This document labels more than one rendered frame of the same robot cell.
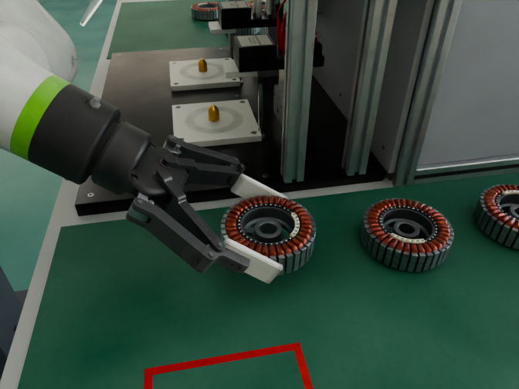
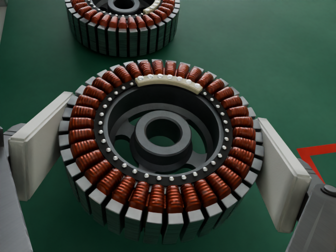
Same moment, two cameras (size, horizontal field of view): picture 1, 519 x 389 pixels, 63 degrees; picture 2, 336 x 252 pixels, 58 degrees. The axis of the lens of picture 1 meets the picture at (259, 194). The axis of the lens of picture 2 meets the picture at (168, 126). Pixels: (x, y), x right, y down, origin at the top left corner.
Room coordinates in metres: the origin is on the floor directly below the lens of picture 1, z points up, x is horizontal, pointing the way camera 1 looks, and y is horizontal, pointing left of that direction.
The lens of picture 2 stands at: (0.39, 0.09, 0.95)
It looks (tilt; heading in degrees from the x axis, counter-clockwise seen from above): 52 degrees down; 261
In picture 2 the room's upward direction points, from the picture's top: 9 degrees clockwise
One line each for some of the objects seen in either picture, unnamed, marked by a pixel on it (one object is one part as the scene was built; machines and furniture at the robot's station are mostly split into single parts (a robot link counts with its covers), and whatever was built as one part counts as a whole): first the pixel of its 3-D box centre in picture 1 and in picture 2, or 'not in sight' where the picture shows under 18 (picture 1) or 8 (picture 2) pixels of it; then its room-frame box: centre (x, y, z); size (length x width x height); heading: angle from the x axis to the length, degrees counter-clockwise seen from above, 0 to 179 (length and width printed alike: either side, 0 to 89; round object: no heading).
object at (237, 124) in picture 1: (214, 122); not in sight; (0.70, 0.08, 0.78); 0.15 x 0.15 x 0.01; 11
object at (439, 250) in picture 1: (405, 232); (123, 10); (0.41, -0.19, 0.77); 0.11 x 0.11 x 0.04
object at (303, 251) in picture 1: (267, 232); (162, 139); (0.37, -0.01, 0.80); 0.11 x 0.11 x 0.04
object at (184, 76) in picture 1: (203, 72); not in sight; (0.94, 0.13, 0.78); 0.15 x 0.15 x 0.01; 11
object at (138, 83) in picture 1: (215, 102); not in sight; (0.82, 0.09, 0.76); 0.64 x 0.47 x 0.02; 11
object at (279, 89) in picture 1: (290, 105); not in sight; (0.73, -0.06, 0.80); 0.07 x 0.05 x 0.06; 11
